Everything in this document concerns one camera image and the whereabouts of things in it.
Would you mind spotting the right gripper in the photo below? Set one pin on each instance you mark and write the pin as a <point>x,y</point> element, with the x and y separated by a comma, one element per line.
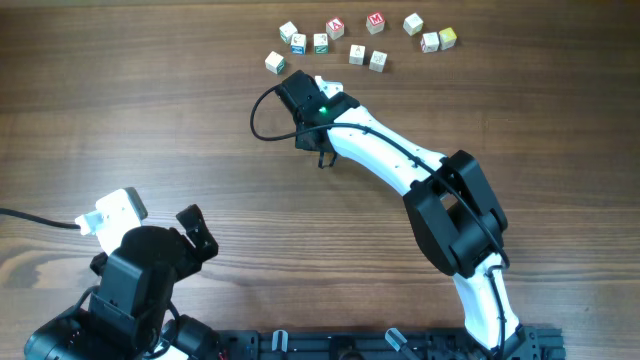
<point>302,144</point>

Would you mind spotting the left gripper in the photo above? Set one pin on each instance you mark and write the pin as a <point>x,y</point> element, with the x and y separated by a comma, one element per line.
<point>205,247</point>

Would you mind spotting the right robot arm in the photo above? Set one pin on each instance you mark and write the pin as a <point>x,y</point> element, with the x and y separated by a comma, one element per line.
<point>454,214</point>

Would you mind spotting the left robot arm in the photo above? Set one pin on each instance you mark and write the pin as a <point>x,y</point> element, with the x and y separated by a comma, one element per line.
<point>123,316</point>

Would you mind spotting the green corner white block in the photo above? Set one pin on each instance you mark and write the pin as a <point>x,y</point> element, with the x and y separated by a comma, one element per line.
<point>275,62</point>

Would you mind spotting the green N block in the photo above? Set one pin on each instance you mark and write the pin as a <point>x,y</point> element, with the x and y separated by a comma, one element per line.
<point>321,43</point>

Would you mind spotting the blue Z block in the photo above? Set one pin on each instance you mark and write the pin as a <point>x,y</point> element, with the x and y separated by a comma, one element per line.
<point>298,43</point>

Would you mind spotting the bee picture block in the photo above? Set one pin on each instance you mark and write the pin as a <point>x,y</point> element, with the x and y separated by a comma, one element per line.
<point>357,54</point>

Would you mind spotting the blue D block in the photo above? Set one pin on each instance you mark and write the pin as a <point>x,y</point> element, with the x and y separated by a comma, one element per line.
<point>377,61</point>

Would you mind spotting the green edge far block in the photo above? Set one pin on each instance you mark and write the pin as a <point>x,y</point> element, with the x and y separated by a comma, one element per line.
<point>287,31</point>

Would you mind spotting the red A block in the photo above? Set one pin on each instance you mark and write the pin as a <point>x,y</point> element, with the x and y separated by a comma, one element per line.
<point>335,28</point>

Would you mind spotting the red M block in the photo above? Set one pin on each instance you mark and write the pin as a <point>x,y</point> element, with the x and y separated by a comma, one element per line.
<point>375,22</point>

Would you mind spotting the plain white block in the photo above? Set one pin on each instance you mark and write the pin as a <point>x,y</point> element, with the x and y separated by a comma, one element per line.
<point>413,24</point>

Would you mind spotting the red Y block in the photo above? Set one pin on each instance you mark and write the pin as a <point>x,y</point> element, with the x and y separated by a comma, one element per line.
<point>430,42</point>

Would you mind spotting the yellow top block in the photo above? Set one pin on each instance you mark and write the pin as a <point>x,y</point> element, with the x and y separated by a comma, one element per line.
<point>447,38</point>

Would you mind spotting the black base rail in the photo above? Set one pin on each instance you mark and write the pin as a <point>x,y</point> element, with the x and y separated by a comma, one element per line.
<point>528,343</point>

